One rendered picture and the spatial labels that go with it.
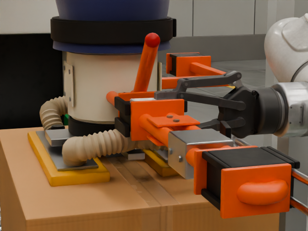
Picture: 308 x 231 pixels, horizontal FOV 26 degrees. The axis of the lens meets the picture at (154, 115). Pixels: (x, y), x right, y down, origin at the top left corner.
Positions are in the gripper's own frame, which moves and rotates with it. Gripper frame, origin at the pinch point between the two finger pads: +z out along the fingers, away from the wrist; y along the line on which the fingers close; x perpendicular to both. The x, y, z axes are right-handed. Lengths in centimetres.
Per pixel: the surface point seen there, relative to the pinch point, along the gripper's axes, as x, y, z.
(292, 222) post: 42, 37, -49
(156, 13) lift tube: 17.4, -14.6, -5.6
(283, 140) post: 45, 17, -47
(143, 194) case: 1.0, 12.7, 1.2
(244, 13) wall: 902, 32, -424
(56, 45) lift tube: 24.3, -8.6, 11.0
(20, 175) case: 16.9, 13.0, 18.7
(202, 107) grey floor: 531, 107, -214
